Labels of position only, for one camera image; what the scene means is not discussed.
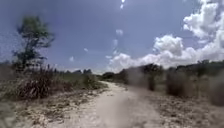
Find lone green tree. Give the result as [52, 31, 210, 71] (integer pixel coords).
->
[12, 15, 56, 70]

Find pale sandy dirt track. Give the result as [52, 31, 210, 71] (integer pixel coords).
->
[43, 80, 168, 128]

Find dry scrub bushes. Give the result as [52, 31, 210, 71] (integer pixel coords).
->
[99, 59, 224, 107]
[0, 61, 105, 101]

